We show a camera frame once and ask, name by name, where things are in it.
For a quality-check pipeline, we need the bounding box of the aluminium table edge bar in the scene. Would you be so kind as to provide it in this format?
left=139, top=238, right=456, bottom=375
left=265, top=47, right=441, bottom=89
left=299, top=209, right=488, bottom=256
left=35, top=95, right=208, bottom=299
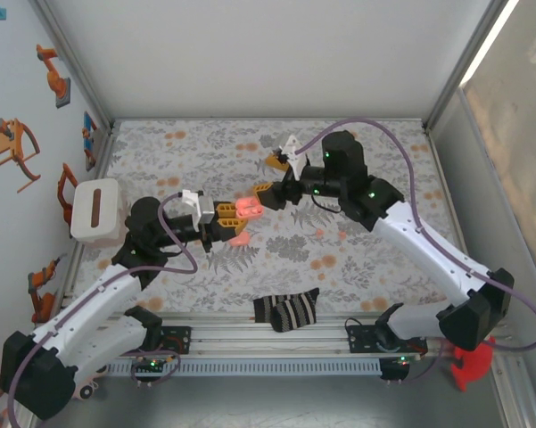
left=110, top=116, right=429, bottom=124

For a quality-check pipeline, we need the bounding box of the white tissue box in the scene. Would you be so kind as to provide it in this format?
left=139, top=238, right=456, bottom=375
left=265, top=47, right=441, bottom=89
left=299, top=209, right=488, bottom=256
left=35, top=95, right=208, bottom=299
left=70, top=177, right=122, bottom=248

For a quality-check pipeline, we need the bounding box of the grey floral table mat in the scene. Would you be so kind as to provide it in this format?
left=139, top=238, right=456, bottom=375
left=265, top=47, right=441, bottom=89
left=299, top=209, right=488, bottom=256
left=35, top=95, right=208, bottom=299
left=78, top=119, right=467, bottom=313

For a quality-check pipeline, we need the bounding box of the black white striped sock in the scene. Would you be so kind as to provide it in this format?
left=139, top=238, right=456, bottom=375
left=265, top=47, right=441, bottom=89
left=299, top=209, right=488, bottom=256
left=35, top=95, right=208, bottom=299
left=252, top=287, right=321, bottom=333

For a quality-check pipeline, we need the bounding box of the blue orange machine sticker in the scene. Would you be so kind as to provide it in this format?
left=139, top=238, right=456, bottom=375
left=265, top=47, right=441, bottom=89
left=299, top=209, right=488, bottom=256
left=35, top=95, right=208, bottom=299
left=81, top=111, right=101, bottom=173

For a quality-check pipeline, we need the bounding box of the small circuit board green light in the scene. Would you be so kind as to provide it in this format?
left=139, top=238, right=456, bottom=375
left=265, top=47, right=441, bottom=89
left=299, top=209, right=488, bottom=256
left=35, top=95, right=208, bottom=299
left=132, top=356, right=173, bottom=375
left=380, top=354, right=423, bottom=381

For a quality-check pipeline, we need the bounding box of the orange grey gripper sticker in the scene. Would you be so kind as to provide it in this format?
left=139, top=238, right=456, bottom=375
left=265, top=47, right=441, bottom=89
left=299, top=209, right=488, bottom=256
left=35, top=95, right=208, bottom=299
left=0, top=117, right=43, bottom=194

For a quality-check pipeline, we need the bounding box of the red toy figure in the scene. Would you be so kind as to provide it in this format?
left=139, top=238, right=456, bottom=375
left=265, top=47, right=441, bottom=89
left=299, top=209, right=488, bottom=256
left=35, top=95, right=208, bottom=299
left=450, top=336, right=495, bottom=392

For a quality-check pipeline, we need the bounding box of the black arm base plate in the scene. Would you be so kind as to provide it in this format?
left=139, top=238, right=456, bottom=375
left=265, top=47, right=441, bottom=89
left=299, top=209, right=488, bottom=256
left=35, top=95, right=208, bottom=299
left=153, top=325, right=193, bottom=357
left=346, top=324, right=429, bottom=357

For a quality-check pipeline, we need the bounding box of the aluminium mounting rail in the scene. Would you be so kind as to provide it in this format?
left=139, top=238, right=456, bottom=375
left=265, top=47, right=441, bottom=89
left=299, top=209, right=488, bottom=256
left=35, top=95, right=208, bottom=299
left=30, top=310, right=525, bottom=358

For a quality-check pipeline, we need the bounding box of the aluminium frame post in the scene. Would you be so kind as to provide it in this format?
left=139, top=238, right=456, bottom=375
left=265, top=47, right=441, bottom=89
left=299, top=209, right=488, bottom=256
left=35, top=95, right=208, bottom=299
left=29, top=0, right=117, bottom=135
left=422, top=0, right=521, bottom=135

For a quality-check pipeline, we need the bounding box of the white slotted cable duct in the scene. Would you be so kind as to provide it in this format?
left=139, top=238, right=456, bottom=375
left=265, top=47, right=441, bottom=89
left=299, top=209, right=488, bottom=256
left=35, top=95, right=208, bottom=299
left=106, top=358, right=383, bottom=377

